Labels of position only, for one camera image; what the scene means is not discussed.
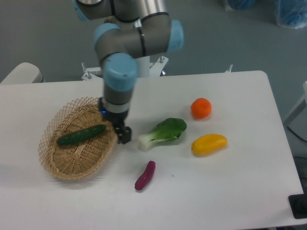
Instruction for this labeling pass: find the black device at edge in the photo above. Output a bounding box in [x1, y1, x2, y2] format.
[288, 194, 307, 219]

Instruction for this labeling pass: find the green cucumber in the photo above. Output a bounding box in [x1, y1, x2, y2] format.
[56, 124, 106, 146]

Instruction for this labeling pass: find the white chair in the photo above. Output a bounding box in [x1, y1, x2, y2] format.
[0, 62, 46, 85]

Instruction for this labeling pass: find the yellow mango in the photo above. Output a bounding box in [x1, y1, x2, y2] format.
[191, 134, 228, 156]

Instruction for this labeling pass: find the blue plastic bag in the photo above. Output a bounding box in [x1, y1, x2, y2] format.
[223, 0, 256, 11]
[274, 0, 307, 29]

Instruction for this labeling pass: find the green bok choy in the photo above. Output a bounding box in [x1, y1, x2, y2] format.
[138, 118, 187, 151]

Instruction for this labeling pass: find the blue plastic bag right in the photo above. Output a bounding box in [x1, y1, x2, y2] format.
[274, 0, 307, 29]

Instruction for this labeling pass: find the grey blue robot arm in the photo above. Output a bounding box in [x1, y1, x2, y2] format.
[72, 0, 184, 144]

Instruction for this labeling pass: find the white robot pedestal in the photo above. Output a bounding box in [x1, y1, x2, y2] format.
[81, 56, 169, 81]

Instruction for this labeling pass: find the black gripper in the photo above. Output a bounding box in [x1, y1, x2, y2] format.
[98, 97, 131, 144]

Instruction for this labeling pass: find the blue plastic bag left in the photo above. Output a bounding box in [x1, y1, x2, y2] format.
[223, 0, 256, 11]

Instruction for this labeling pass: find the purple sweet potato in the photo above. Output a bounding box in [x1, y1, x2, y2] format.
[135, 161, 156, 191]

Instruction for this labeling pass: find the orange tangerine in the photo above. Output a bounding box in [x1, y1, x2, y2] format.
[190, 98, 212, 119]

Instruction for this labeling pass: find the white furniture at right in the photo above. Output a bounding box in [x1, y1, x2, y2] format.
[283, 81, 307, 126]

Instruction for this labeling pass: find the woven wicker basket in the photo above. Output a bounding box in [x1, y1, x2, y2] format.
[38, 97, 117, 180]

